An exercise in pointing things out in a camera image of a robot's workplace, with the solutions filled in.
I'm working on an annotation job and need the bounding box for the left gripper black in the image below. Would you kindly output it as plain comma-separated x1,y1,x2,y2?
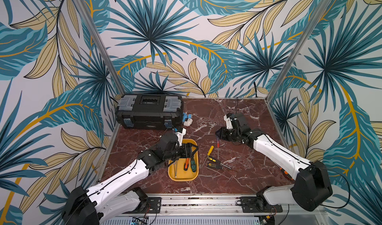
164,141,200,161

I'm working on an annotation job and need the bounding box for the green black handle screwdriver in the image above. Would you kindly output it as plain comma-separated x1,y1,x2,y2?
191,157,197,173

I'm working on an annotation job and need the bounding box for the long yellow black screwdriver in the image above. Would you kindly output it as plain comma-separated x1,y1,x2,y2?
202,145,214,166

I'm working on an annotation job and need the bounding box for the orange slim screwdriver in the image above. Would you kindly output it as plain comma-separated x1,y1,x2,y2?
280,168,289,177

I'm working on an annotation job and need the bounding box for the orange black handle screwdriver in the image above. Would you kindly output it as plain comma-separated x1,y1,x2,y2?
184,157,190,171

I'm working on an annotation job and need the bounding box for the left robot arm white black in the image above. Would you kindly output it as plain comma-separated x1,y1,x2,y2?
62,131,199,225

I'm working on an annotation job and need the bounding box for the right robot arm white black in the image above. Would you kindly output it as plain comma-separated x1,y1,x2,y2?
215,113,333,212

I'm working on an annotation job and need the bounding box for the yellow dotted black screwdriver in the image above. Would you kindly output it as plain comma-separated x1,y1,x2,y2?
207,163,223,170

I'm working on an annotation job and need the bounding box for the yellow plastic tray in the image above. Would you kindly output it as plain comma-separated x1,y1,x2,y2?
168,138,199,182

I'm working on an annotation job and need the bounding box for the white blue plug adapter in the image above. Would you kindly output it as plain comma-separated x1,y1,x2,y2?
182,113,193,127

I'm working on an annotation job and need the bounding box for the black plastic toolbox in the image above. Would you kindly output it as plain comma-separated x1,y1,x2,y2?
115,94,184,131

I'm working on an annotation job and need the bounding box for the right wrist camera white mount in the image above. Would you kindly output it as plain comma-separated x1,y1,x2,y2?
223,114,233,130

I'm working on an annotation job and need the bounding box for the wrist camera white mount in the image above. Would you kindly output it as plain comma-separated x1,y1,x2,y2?
223,114,233,130
175,128,187,146

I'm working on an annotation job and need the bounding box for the yellow black handle screwdriver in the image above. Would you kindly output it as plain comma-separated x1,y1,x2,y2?
208,156,232,170

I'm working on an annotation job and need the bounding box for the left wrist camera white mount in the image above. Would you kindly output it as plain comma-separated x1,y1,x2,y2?
175,128,187,146

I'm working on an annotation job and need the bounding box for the aluminium front rail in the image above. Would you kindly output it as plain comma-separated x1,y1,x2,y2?
101,194,330,225

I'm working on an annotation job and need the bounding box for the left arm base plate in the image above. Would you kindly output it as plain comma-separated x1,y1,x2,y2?
122,197,162,214

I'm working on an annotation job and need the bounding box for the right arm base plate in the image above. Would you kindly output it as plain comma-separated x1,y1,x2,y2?
235,197,283,214

